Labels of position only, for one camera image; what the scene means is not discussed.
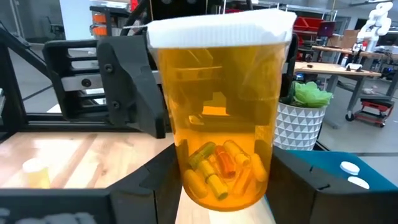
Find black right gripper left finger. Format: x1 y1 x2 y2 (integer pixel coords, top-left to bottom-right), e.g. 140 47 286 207
107 144 183 224

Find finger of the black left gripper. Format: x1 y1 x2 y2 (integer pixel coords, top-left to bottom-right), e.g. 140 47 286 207
96 33 167 139
280 33 300 98

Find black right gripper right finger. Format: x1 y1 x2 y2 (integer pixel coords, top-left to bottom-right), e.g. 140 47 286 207
266 146 398 224

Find small orange pill bottle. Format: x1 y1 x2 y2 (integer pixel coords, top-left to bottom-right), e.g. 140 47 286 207
21 157 51 190

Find blue plastic bin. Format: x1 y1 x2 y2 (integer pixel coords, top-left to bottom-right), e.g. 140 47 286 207
284 150 398 193

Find orange storage bin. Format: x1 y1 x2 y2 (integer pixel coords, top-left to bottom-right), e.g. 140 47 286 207
92 12 108 37

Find wooden workshop table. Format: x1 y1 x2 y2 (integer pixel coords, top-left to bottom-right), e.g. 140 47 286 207
294 60 398 122

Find red storage bins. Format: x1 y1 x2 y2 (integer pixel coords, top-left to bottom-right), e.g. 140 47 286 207
294 16 325 35

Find purple laptop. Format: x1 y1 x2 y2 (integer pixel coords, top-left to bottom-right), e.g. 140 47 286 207
317 21 336 38

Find brown cardboard box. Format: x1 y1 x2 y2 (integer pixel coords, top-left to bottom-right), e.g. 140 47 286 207
328 29 358 49

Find succulent in white patterned pot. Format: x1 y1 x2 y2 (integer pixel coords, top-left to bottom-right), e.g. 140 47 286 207
273 80 334 152

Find red wheeled cart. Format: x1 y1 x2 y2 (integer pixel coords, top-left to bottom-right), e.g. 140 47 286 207
345 98 396 128

